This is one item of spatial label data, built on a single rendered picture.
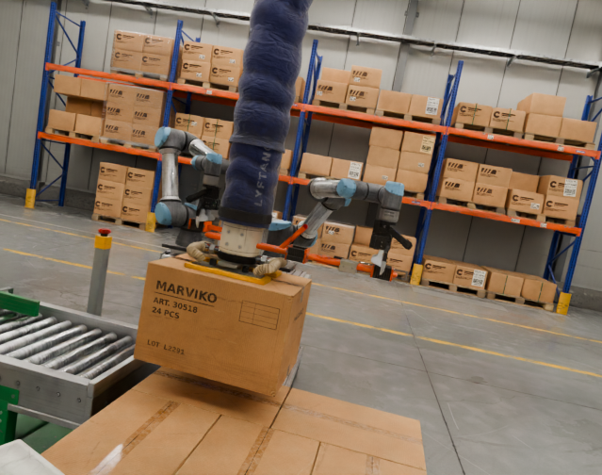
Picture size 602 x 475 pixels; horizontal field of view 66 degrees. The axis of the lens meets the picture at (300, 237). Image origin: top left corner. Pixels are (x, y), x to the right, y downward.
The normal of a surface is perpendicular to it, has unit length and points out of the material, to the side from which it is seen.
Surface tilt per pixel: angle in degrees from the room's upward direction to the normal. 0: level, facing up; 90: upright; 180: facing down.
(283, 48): 80
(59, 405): 90
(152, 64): 90
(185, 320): 89
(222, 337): 89
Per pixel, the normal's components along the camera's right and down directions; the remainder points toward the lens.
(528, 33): -0.13, 0.09
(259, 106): 0.00, -0.19
